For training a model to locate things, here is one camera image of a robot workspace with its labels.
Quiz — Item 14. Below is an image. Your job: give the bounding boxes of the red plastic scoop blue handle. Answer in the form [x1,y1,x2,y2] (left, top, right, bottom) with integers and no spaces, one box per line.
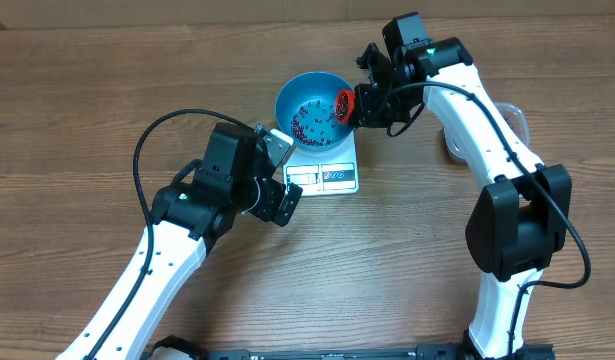
[334,89,355,125]

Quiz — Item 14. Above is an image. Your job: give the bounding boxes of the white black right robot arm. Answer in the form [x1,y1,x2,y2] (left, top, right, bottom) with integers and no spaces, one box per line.
[336,12,572,359]

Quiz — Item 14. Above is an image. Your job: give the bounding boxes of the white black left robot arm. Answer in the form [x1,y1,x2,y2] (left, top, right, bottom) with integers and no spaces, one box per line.
[60,123,302,359]

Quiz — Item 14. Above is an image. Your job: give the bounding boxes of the white digital kitchen scale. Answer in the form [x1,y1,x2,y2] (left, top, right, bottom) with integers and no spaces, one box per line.
[283,133,360,197]

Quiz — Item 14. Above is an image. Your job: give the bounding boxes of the red beans in bowl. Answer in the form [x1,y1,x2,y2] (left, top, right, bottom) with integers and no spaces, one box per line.
[290,99,337,147]

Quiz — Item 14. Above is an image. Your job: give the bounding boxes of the teal plastic bowl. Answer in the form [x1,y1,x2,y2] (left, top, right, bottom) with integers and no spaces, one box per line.
[275,72,353,152]

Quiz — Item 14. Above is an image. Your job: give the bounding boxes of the clear plastic bean container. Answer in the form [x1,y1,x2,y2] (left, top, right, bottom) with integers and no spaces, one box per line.
[442,102,531,164]

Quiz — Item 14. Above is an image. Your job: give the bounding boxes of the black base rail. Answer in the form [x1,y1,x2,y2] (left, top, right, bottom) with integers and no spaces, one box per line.
[141,334,557,360]

